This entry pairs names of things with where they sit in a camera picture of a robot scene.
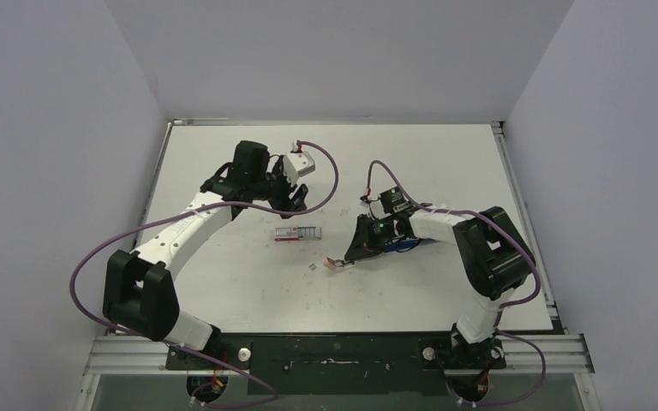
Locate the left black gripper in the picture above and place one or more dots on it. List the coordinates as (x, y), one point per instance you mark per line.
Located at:
(286, 203)

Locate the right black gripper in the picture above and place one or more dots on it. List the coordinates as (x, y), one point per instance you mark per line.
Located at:
(366, 237)

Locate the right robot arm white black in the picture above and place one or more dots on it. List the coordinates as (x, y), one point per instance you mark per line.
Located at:
(496, 259)

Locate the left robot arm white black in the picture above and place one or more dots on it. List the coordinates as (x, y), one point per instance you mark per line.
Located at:
(140, 293)

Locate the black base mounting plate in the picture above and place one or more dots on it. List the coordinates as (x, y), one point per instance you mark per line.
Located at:
(427, 362)

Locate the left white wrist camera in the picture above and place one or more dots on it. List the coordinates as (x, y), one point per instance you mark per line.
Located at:
(297, 165)

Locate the aluminium frame rail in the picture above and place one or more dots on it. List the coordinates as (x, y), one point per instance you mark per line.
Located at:
(136, 356)

